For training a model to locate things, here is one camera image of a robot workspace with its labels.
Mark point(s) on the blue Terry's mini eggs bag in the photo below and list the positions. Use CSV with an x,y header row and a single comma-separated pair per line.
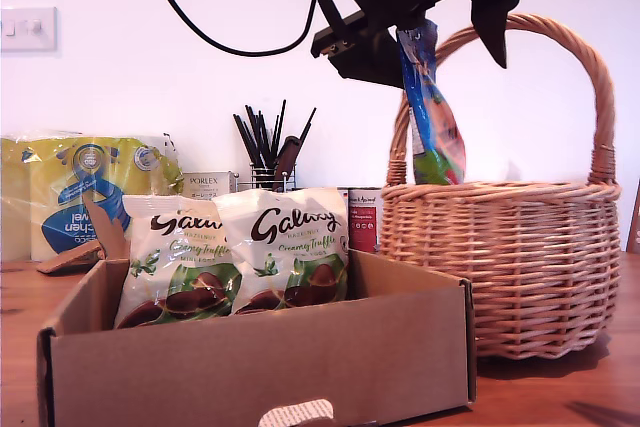
x,y
435,122

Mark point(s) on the brown cardboard box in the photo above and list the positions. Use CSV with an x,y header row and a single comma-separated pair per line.
x,y
250,362

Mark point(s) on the flat brown cardboard piece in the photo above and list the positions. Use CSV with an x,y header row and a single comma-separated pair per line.
x,y
65,263

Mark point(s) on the white wall switch plate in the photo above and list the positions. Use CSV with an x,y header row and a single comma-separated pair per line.
x,y
30,29

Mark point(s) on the white Porlex box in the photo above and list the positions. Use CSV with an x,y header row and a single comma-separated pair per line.
x,y
205,184

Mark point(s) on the black chopstick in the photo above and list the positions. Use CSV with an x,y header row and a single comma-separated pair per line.
x,y
252,127
307,124
279,132
244,139

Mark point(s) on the yellow kitchen towel pack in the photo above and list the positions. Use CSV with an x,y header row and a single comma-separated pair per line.
x,y
50,187

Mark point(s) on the small white pointed object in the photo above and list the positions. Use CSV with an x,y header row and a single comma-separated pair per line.
x,y
515,173

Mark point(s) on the tin can with red label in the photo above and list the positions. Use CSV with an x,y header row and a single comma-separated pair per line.
x,y
365,227

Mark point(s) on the white Galaxy truffle eggs bag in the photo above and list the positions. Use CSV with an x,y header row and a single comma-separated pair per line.
x,y
300,247
165,257

